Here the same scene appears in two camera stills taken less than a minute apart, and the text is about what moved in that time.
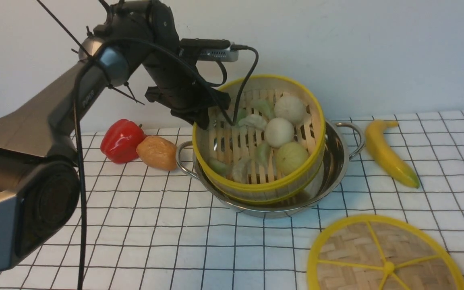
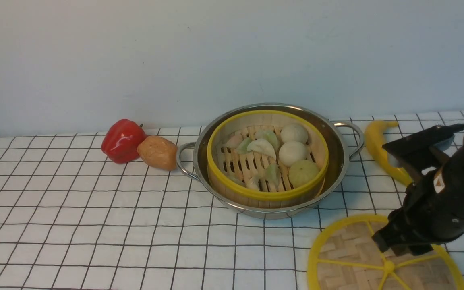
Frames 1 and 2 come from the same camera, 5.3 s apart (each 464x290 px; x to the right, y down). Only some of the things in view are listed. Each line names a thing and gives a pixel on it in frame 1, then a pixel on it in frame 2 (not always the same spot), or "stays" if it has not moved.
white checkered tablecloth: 143,228 stays
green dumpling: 266,107 to 268,135
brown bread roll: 158,152 stays
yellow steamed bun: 290,156 to 302,172
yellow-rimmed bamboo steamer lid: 384,252 stays
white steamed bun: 290,108 to 294,133
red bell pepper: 119,141 stays
